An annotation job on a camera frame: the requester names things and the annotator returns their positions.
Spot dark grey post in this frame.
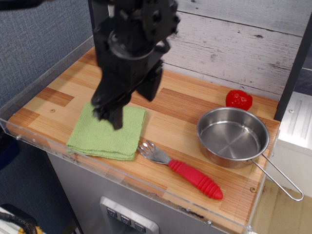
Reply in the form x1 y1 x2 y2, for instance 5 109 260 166
274 15 312 121
88 0 113 70

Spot silver button panel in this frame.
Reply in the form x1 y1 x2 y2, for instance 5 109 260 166
99 196 160 234

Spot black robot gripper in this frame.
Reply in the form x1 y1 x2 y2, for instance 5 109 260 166
91 31 163 130

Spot clear acrylic guard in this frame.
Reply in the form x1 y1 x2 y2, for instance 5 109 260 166
0 35 281 234

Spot black braided cable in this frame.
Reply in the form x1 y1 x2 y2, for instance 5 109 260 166
0 211 37 234

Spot dark grey left post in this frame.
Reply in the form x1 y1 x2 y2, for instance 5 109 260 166
88 0 113 70

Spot yellow object bottom left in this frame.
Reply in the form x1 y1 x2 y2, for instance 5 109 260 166
18 226 44 234

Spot white appliance at right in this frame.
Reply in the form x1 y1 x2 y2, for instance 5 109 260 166
271 92 312 197

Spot red handled metal fork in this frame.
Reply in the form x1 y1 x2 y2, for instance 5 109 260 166
137 140 224 200

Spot red toy strawberry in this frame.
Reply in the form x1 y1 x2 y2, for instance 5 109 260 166
226 90 253 111

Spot green cloth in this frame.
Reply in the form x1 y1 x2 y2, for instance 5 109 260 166
66 103 146 161

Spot dark grey right post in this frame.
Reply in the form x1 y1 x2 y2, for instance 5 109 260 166
274 15 312 121

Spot stainless steel pan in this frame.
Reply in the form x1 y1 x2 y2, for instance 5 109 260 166
196 106 304 202

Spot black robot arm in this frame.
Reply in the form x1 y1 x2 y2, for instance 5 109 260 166
0 0 180 129

